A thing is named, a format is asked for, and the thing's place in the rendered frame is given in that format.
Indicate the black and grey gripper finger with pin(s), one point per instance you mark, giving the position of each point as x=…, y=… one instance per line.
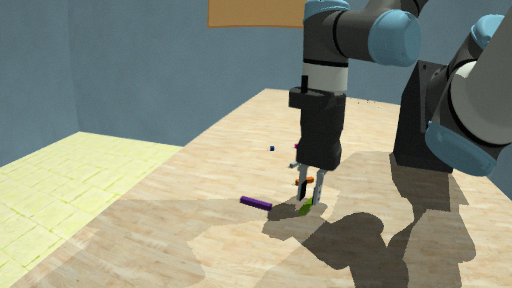
x=318, y=186
x=302, y=184

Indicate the lime green rod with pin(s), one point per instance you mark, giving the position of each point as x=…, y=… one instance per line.
x=305, y=207

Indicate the purple rod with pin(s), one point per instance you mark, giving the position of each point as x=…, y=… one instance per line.
x=256, y=203

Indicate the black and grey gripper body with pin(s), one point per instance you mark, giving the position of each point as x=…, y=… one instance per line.
x=319, y=145

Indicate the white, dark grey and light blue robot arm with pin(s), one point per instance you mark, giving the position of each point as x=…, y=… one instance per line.
x=472, y=121

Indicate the orange rod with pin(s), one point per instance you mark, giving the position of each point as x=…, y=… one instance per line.
x=309, y=180

